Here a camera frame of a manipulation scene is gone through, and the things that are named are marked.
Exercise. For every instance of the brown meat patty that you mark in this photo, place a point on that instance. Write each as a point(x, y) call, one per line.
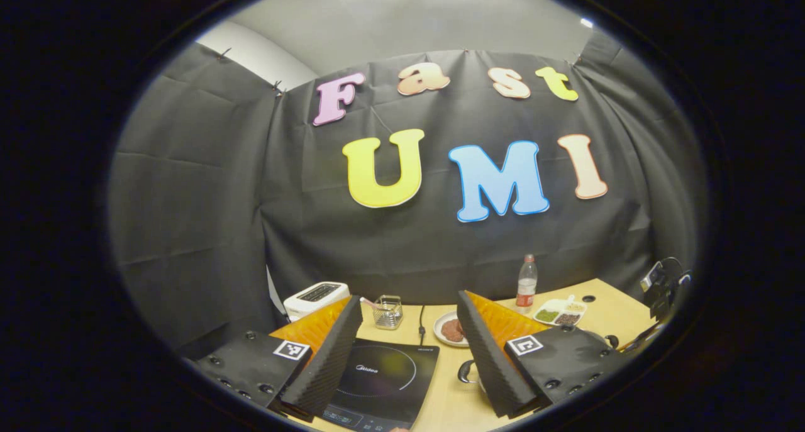
point(453, 330)

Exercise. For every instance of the plastic bottle with red label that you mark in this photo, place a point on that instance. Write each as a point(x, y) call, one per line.
point(526, 287)

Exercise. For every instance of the white divided spice dish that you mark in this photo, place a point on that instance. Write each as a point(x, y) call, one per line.
point(556, 312)

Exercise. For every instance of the white round plate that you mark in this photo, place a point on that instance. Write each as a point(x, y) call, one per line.
point(440, 328)

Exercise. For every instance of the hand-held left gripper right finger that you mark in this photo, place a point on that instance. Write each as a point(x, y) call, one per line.
point(494, 363)

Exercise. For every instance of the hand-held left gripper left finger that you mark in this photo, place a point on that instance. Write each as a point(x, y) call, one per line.
point(327, 366)

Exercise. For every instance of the white toaster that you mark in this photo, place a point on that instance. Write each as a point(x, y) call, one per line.
point(314, 297)

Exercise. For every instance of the black backdrop cloth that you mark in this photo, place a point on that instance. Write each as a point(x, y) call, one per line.
point(283, 199)

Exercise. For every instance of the black induction cooktop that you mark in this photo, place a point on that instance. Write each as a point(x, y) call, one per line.
point(390, 382)

